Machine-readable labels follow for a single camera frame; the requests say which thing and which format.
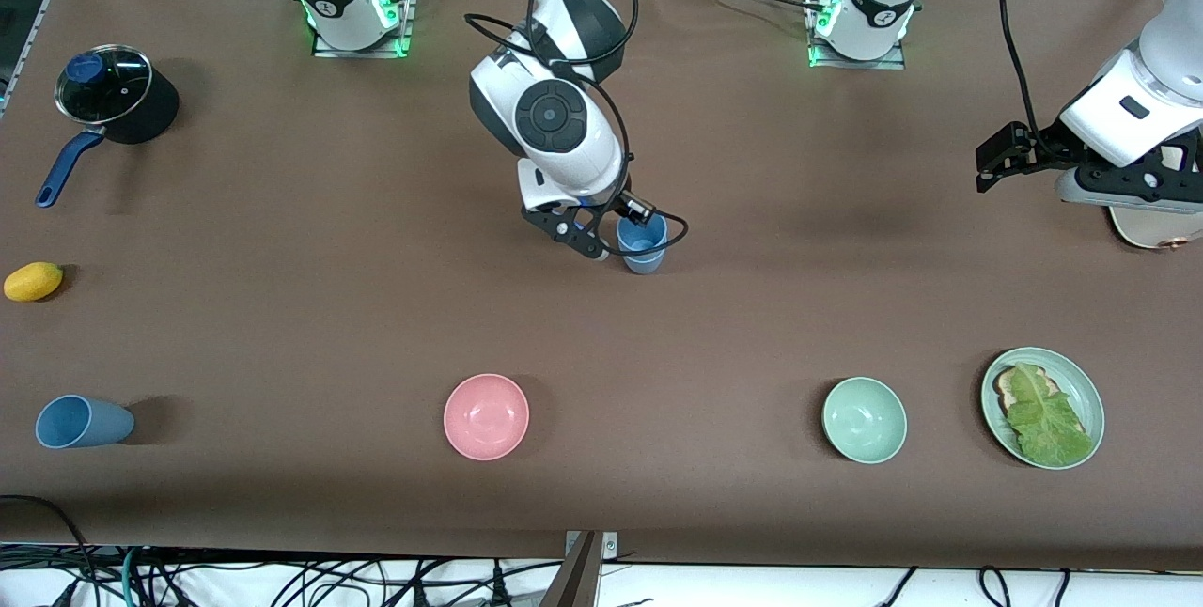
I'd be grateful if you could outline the cream toaster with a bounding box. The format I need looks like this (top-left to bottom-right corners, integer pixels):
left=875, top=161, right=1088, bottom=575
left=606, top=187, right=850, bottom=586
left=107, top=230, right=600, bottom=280
left=1107, top=132, right=1203, bottom=251

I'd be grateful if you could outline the black looped floor cable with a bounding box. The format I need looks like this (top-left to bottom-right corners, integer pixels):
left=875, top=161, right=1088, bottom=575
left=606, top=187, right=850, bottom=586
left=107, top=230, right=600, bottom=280
left=0, top=494, right=100, bottom=607

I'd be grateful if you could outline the green lettuce leaf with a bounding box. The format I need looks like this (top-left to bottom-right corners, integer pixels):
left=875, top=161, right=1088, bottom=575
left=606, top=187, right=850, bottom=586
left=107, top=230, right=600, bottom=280
left=1006, top=363, right=1096, bottom=469

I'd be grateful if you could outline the dark slanted bar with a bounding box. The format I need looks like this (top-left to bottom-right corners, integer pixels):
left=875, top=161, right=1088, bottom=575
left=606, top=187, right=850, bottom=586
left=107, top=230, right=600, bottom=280
left=538, top=532, right=602, bottom=607

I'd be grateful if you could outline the toast slice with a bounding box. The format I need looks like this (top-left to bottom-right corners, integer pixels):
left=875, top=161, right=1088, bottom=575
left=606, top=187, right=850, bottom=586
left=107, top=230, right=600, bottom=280
left=994, top=363, right=1089, bottom=439

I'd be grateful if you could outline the black pot with blue handle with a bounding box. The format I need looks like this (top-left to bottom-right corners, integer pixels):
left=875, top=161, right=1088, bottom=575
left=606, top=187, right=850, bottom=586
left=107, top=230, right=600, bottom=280
left=36, top=45, right=180, bottom=209

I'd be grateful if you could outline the yellow lemon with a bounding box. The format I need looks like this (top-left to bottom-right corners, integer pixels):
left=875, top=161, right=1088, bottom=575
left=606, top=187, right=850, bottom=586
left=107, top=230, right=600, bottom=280
left=3, top=261, right=65, bottom=304

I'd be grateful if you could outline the metal table edge bracket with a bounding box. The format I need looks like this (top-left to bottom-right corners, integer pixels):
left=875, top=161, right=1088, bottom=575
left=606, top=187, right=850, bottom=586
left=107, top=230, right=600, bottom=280
left=564, top=532, right=619, bottom=559

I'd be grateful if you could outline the teal cable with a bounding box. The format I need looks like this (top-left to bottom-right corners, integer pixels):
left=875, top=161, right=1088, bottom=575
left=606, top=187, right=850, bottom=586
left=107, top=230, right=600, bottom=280
left=120, top=546, right=144, bottom=607

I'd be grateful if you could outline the pink bowl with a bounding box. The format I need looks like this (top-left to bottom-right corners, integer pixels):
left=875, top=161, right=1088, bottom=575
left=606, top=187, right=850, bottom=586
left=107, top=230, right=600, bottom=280
left=443, top=373, right=530, bottom=462

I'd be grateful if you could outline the mint green bowl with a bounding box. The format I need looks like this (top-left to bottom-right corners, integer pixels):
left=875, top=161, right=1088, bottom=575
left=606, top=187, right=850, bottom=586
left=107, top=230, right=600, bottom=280
left=821, top=376, right=909, bottom=465

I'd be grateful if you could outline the aluminium table edge rail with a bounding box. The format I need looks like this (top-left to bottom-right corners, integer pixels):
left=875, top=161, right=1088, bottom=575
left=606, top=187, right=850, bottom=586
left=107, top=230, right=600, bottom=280
left=0, top=0, right=95, bottom=117

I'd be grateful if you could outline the mint green plate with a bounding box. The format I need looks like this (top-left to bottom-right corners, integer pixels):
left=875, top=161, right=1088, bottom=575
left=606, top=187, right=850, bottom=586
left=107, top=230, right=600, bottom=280
left=980, top=347, right=1106, bottom=471

